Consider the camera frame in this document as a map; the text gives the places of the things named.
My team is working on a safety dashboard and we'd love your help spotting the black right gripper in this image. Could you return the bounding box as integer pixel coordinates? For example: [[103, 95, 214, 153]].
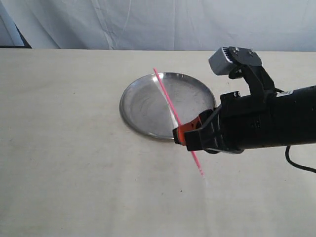
[[172, 90, 272, 154]]

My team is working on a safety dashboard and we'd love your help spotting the thin pink straw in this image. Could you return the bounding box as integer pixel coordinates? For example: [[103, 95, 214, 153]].
[[153, 68, 205, 179]]

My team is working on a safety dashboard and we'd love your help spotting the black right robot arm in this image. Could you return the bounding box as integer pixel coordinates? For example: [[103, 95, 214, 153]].
[[172, 86, 316, 154]]

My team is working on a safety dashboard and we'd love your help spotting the round stainless steel plate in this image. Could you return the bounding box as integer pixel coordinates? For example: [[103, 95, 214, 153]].
[[119, 72, 216, 140]]

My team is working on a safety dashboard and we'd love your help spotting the grey backdrop sheet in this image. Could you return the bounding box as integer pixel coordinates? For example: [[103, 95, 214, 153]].
[[1, 0, 316, 51]]

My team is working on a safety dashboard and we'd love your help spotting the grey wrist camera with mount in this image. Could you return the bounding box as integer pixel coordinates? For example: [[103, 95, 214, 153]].
[[208, 46, 276, 97]]

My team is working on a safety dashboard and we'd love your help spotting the black frame at left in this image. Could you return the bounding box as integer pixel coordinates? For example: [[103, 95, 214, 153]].
[[0, 26, 32, 49]]

